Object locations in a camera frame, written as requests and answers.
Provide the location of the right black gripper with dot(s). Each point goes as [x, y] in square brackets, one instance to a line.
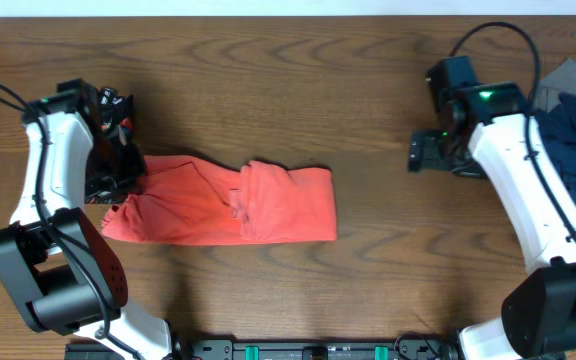
[424, 153]

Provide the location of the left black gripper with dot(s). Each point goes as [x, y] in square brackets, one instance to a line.
[119, 163]

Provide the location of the red soccer t-shirt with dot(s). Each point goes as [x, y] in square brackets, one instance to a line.
[184, 200]

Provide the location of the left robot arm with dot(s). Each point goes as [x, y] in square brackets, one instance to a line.
[59, 271]

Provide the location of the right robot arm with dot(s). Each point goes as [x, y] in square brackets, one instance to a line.
[485, 132]

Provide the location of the black printed folded shirt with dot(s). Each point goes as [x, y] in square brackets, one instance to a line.
[117, 114]

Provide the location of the grey garment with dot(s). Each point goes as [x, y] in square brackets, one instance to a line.
[561, 80]

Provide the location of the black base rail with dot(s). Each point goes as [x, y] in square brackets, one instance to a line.
[404, 348]

